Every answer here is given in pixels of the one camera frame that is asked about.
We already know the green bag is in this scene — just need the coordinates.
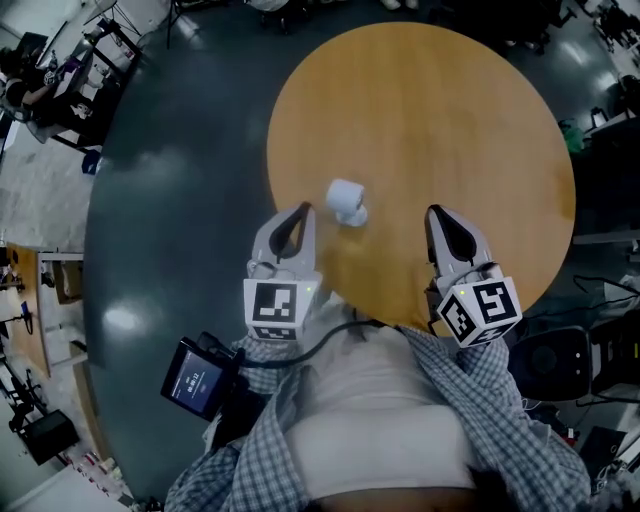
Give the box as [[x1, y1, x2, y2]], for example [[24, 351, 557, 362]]
[[559, 119, 586, 152]]

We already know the black box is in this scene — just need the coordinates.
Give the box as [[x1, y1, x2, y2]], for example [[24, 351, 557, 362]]
[[24, 409, 81, 466]]

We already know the person's checked shirt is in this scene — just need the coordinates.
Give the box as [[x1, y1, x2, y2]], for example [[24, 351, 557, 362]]
[[164, 299, 591, 512]]

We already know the person's white top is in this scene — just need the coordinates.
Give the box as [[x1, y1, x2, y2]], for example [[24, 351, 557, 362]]
[[287, 324, 476, 501]]

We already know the black waist pouch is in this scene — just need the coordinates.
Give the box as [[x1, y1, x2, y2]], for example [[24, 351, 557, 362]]
[[214, 374, 271, 451]]

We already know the cardboard box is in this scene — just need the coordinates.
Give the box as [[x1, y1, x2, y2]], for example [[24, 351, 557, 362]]
[[52, 259, 84, 304]]

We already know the thin black floor cable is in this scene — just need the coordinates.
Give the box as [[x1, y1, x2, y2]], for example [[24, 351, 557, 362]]
[[572, 274, 640, 312]]

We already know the black metal-frame table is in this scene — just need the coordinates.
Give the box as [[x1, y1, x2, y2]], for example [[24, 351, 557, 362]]
[[29, 19, 142, 152]]

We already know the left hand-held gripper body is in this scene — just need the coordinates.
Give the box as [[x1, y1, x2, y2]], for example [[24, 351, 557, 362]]
[[242, 258, 324, 344]]

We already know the long wooden desk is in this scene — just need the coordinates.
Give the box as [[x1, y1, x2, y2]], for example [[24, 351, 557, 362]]
[[0, 244, 51, 379]]

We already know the black device with screen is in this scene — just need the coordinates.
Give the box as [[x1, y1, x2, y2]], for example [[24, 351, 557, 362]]
[[160, 335, 239, 422]]

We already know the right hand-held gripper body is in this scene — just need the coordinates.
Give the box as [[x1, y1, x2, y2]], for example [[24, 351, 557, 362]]
[[426, 263, 523, 349]]

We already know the black stand equipment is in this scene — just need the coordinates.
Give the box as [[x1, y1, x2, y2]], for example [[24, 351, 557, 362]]
[[0, 369, 51, 432]]

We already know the black office chair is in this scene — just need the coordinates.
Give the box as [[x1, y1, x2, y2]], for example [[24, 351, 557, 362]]
[[512, 309, 640, 407]]

